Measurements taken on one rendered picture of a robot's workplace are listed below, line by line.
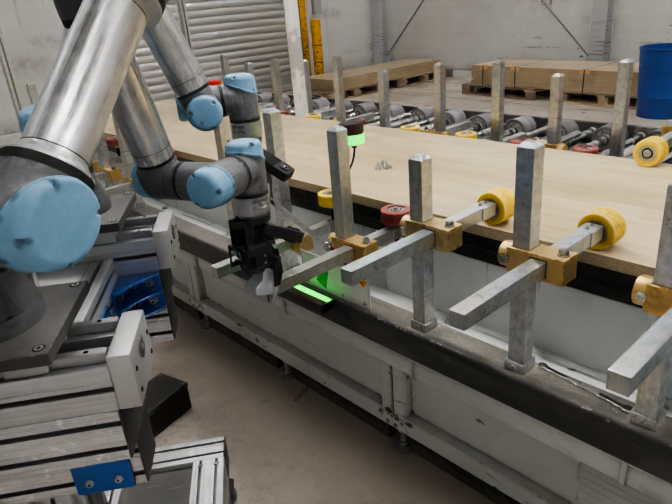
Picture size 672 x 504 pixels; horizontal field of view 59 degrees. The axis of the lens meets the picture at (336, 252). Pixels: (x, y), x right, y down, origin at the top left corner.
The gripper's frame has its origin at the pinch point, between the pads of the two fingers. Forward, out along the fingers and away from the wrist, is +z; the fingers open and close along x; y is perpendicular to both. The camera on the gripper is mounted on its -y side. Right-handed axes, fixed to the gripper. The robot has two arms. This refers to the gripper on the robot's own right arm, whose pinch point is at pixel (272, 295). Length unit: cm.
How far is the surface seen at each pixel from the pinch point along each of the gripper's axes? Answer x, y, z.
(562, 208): 33, -66, -8
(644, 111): -144, -585, 69
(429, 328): 23.2, -26.3, 11.5
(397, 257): 26.5, -12.7, -12.0
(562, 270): 55, -24, -13
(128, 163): -127, -26, -7
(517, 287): 51, -15, -12
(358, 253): 3.1, -24.4, -2.7
